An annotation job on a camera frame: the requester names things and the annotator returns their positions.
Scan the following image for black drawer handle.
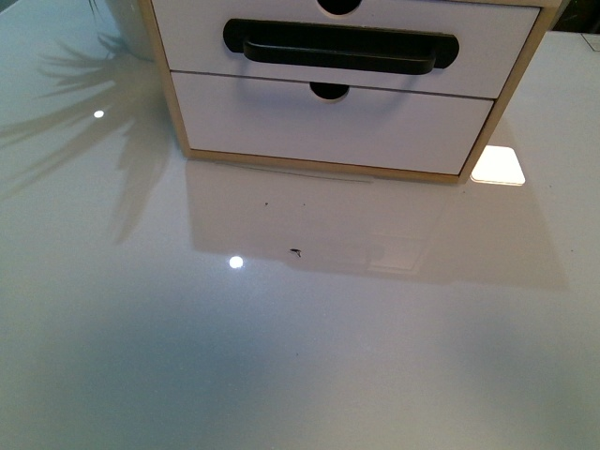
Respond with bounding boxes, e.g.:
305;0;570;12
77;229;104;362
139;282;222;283
222;19;460;75

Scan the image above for white drawer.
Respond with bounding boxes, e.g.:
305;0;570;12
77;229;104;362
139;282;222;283
172;72;492;174
153;0;540;98

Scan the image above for wooden drawer cabinet frame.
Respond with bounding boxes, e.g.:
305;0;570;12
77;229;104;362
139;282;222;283
139;1;560;183

